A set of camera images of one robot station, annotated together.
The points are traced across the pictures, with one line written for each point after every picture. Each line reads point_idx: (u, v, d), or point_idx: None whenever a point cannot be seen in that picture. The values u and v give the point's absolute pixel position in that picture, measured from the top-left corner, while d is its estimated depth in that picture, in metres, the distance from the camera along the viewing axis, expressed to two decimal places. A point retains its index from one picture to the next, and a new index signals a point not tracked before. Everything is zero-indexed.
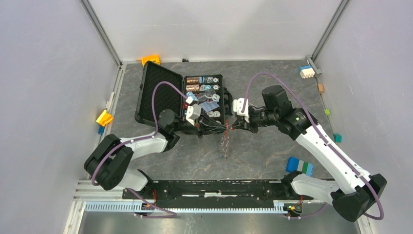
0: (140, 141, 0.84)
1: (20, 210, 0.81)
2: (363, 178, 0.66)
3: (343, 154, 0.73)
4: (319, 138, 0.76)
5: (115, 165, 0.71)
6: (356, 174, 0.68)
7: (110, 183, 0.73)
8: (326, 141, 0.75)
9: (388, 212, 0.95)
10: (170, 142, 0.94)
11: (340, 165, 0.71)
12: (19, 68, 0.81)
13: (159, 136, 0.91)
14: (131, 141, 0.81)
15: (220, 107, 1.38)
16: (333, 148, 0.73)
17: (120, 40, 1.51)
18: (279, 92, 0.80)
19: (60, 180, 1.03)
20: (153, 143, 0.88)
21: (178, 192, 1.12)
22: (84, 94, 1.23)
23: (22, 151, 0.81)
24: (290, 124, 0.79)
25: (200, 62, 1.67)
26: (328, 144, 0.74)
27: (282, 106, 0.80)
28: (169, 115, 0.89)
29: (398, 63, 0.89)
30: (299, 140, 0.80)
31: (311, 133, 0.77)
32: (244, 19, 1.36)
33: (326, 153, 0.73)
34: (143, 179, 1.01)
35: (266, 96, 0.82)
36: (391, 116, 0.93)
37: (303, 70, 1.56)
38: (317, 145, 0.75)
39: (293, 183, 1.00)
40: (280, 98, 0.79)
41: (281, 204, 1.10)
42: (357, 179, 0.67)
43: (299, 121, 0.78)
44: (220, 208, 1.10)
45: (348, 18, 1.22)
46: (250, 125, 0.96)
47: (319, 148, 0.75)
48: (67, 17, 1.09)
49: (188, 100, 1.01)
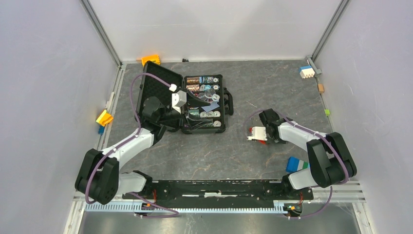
0: (123, 147, 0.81)
1: (20, 210, 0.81)
2: (317, 133, 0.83)
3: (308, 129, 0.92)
4: (289, 125, 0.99)
5: (104, 174, 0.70)
6: (312, 133, 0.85)
7: (110, 191, 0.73)
8: (293, 124, 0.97)
9: (390, 213, 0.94)
10: (157, 132, 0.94)
11: (302, 133, 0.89)
12: (20, 68, 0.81)
13: (142, 132, 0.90)
14: (114, 149, 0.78)
15: (220, 107, 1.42)
16: (298, 126, 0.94)
17: (120, 40, 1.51)
18: (268, 110, 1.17)
19: (60, 180, 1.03)
20: (139, 142, 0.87)
21: (178, 192, 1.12)
22: (84, 94, 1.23)
23: (23, 149, 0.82)
24: (273, 126, 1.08)
25: (200, 62, 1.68)
26: (295, 125, 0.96)
27: (270, 119, 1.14)
28: (153, 102, 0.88)
29: (398, 63, 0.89)
30: (281, 136, 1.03)
31: (284, 125, 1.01)
32: (244, 19, 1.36)
33: (292, 130, 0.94)
34: (143, 178, 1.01)
35: (260, 116, 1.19)
36: (392, 117, 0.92)
37: (303, 70, 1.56)
38: (288, 128, 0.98)
39: (291, 177, 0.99)
40: (268, 113, 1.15)
41: (280, 204, 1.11)
42: (314, 135, 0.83)
43: (278, 121, 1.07)
44: (220, 208, 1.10)
45: (348, 18, 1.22)
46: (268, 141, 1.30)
47: (289, 129, 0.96)
48: (67, 17, 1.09)
49: (172, 88, 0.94)
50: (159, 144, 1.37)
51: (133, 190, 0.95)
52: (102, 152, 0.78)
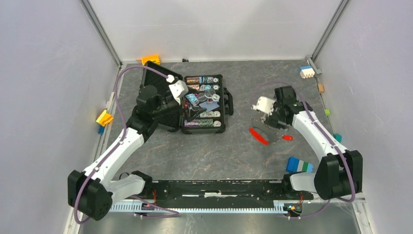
0: (106, 163, 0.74)
1: (20, 210, 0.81)
2: (337, 147, 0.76)
3: (326, 131, 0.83)
4: (308, 118, 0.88)
5: (96, 197, 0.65)
6: (332, 145, 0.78)
7: (105, 207, 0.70)
8: (313, 119, 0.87)
9: (389, 212, 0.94)
10: (148, 127, 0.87)
11: (321, 137, 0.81)
12: (20, 68, 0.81)
13: (128, 135, 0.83)
14: (96, 168, 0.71)
15: (220, 107, 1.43)
16: (317, 126, 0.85)
17: (120, 40, 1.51)
18: (287, 87, 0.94)
19: (60, 180, 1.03)
20: (125, 148, 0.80)
21: (178, 192, 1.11)
22: (84, 94, 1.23)
23: (24, 149, 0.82)
24: (289, 110, 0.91)
25: (200, 62, 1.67)
26: (314, 122, 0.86)
27: (286, 99, 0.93)
28: (148, 91, 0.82)
29: (398, 63, 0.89)
30: (294, 125, 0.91)
31: (303, 115, 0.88)
32: (244, 19, 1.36)
33: (311, 128, 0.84)
34: (142, 181, 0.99)
35: (274, 92, 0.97)
36: (392, 117, 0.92)
37: (303, 70, 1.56)
38: (305, 123, 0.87)
39: (292, 178, 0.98)
40: (286, 92, 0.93)
41: (280, 204, 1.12)
42: (332, 148, 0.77)
43: (298, 107, 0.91)
44: (220, 208, 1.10)
45: (348, 17, 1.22)
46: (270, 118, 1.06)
47: (307, 125, 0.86)
48: (67, 17, 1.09)
49: (170, 79, 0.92)
50: (159, 144, 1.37)
51: (133, 192, 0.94)
52: (85, 173, 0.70)
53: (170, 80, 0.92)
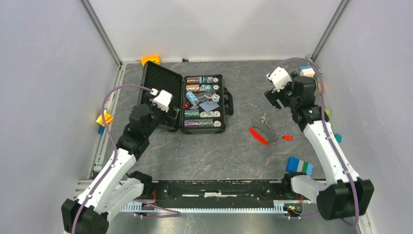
0: (99, 189, 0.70)
1: (20, 210, 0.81)
2: (348, 174, 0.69)
3: (340, 152, 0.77)
4: (323, 131, 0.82)
5: (91, 224, 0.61)
6: (344, 169, 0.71)
7: (103, 230, 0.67)
8: (328, 135, 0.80)
9: (390, 213, 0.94)
10: (140, 145, 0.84)
11: (332, 158, 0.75)
12: (20, 68, 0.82)
13: (119, 157, 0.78)
14: (88, 196, 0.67)
15: (220, 107, 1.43)
16: (331, 143, 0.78)
17: (121, 40, 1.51)
18: (310, 86, 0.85)
19: (59, 181, 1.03)
20: (118, 171, 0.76)
21: (178, 192, 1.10)
22: (84, 94, 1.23)
23: (23, 150, 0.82)
24: (301, 115, 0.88)
25: (200, 61, 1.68)
26: (329, 138, 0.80)
27: (303, 100, 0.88)
28: (142, 109, 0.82)
29: (398, 62, 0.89)
30: (304, 131, 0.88)
31: (317, 126, 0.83)
32: (244, 19, 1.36)
33: (324, 146, 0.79)
34: (140, 185, 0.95)
35: (296, 83, 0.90)
36: (392, 116, 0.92)
37: (303, 70, 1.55)
38: (318, 136, 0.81)
39: (293, 180, 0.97)
40: (307, 91, 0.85)
41: (281, 204, 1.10)
42: (344, 174, 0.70)
43: (312, 115, 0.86)
44: (220, 208, 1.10)
45: (348, 17, 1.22)
46: (279, 95, 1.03)
47: (319, 139, 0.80)
48: (67, 17, 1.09)
49: (154, 92, 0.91)
50: (159, 144, 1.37)
51: (133, 196, 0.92)
52: (78, 202, 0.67)
53: (155, 93, 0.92)
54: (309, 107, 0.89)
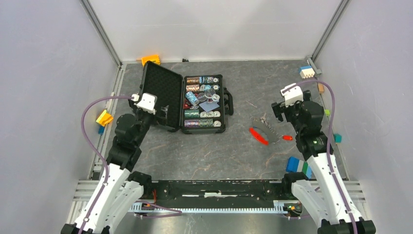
0: (95, 210, 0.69)
1: (20, 210, 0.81)
2: (351, 214, 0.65)
3: (344, 188, 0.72)
4: (327, 165, 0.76)
5: None
6: (347, 209, 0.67)
7: None
8: (332, 170, 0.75)
9: (389, 213, 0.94)
10: (131, 157, 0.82)
11: (335, 195, 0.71)
12: (20, 68, 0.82)
13: (111, 173, 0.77)
14: (85, 219, 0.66)
15: (220, 107, 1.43)
16: (335, 179, 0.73)
17: (121, 40, 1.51)
18: (317, 116, 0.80)
19: (59, 181, 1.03)
20: (112, 188, 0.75)
21: (178, 192, 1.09)
22: (84, 94, 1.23)
23: (23, 150, 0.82)
24: (305, 144, 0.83)
25: (200, 61, 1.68)
26: (333, 174, 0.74)
27: (308, 128, 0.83)
28: (125, 119, 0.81)
29: (398, 63, 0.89)
30: (308, 162, 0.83)
31: (322, 160, 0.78)
32: (244, 19, 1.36)
33: (327, 181, 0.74)
34: (140, 187, 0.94)
35: (304, 106, 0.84)
36: (392, 117, 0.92)
37: (303, 70, 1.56)
38: (322, 170, 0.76)
39: (293, 185, 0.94)
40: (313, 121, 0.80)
41: (281, 204, 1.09)
42: (346, 214, 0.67)
43: (317, 146, 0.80)
44: (220, 208, 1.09)
45: (348, 18, 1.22)
46: (286, 112, 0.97)
47: (323, 174, 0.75)
48: (67, 17, 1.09)
49: (136, 98, 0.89)
50: (159, 144, 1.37)
51: (135, 196, 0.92)
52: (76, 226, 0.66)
53: (136, 99, 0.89)
54: (313, 135, 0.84)
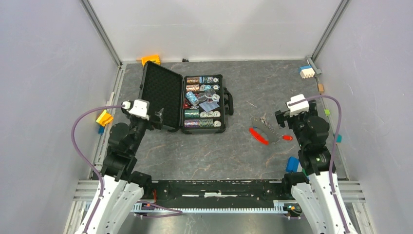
0: (92, 224, 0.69)
1: (21, 210, 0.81)
2: None
3: (344, 209, 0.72)
4: (328, 185, 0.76)
5: None
6: (346, 230, 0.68)
7: None
8: (333, 190, 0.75)
9: (389, 213, 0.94)
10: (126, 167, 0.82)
11: (334, 215, 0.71)
12: (20, 68, 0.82)
13: (106, 185, 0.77)
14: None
15: (220, 107, 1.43)
16: (336, 199, 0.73)
17: (121, 40, 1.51)
18: (323, 134, 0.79)
19: (59, 181, 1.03)
20: (109, 201, 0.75)
21: (178, 192, 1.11)
22: (84, 94, 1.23)
23: (23, 149, 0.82)
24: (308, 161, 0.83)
25: (200, 62, 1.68)
26: (334, 194, 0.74)
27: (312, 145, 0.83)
28: (119, 128, 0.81)
29: (398, 62, 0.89)
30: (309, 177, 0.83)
31: (324, 179, 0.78)
32: (244, 19, 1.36)
33: (327, 202, 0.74)
34: (139, 189, 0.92)
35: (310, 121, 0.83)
36: (392, 117, 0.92)
37: (303, 70, 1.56)
38: (324, 189, 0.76)
39: (293, 188, 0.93)
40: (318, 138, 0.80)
41: (281, 204, 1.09)
42: None
43: (319, 164, 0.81)
44: (220, 208, 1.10)
45: (348, 18, 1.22)
46: (289, 120, 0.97)
47: (324, 193, 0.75)
48: (67, 17, 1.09)
49: (126, 105, 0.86)
50: (159, 144, 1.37)
51: (136, 198, 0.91)
52: None
53: (127, 106, 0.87)
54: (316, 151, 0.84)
